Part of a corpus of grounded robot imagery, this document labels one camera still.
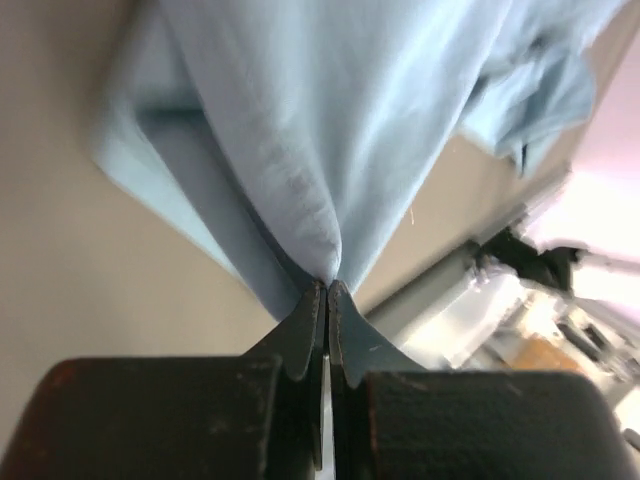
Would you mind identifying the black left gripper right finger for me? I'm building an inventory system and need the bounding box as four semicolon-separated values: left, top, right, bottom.
327;282;625;479

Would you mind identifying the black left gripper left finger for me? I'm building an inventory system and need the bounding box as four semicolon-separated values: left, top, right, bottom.
9;283;325;479

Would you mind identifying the blue grey t shirt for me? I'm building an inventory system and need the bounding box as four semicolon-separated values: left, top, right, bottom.
92;0;626;480

